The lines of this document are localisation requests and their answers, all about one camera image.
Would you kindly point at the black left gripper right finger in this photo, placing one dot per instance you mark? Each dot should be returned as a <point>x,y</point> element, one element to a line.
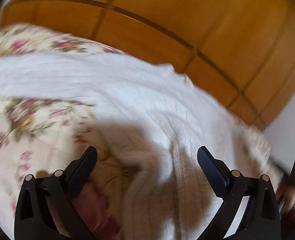
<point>261,217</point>

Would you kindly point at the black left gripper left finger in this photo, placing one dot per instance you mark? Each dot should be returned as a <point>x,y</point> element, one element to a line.
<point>33,219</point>

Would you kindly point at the white knitted sweater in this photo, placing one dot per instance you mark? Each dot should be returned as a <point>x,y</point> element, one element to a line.
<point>152,121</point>

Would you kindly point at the floral bedspread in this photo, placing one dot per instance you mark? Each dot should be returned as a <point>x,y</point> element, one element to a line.
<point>39,136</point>

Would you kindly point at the wooden wardrobe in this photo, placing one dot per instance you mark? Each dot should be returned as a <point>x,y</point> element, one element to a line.
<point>242,52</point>

